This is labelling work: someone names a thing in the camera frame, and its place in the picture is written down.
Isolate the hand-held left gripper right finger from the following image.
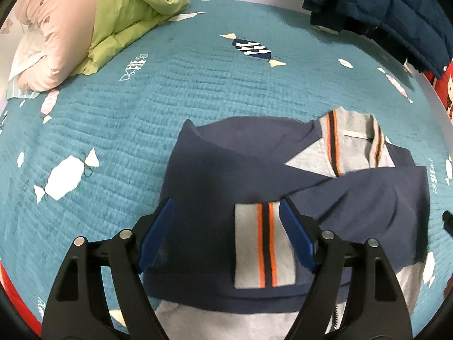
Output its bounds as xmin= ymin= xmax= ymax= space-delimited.
xmin=279 ymin=196 xmax=414 ymax=340

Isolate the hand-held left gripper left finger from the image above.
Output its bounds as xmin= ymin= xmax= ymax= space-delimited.
xmin=42 ymin=197 xmax=176 ymax=340

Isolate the navy and grey jacket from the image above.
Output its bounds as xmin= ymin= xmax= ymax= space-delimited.
xmin=143 ymin=107 xmax=430 ymax=340

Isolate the light blue striped cloth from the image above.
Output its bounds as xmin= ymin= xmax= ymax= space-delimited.
xmin=5 ymin=77 xmax=40 ymax=100

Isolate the navy and yellow puffer jacket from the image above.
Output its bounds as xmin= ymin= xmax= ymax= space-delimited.
xmin=301 ymin=0 xmax=453 ymax=79

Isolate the pink quilt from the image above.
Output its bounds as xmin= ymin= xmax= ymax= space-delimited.
xmin=7 ymin=0 xmax=103 ymax=92

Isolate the green quilt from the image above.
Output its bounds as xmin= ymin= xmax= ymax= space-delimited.
xmin=69 ymin=0 xmax=192 ymax=77

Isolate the white folded cloth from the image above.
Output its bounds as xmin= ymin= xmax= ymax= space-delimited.
xmin=9 ymin=25 xmax=47 ymax=79

